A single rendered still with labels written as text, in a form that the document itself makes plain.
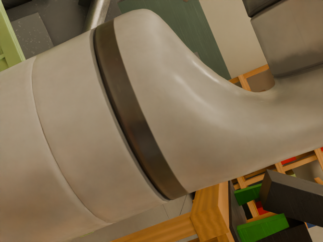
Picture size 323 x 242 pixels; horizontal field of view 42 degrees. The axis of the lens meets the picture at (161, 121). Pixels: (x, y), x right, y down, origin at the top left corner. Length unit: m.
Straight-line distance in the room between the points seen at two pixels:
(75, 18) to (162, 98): 0.62
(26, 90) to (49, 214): 0.05
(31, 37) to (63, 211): 0.54
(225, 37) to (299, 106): 6.68
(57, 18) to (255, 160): 0.63
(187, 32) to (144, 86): 6.72
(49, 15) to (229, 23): 6.18
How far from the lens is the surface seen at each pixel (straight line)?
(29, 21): 0.71
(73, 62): 0.18
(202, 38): 6.86
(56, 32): 0.76
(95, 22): 0.72
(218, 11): 6.90
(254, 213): 6.50
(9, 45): 0.51
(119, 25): 0.19
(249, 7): 0.20
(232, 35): 6.85
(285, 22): 0.18
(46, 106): 0.18
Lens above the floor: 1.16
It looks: 10 degrees down
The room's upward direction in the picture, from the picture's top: 67 degrees clockwise
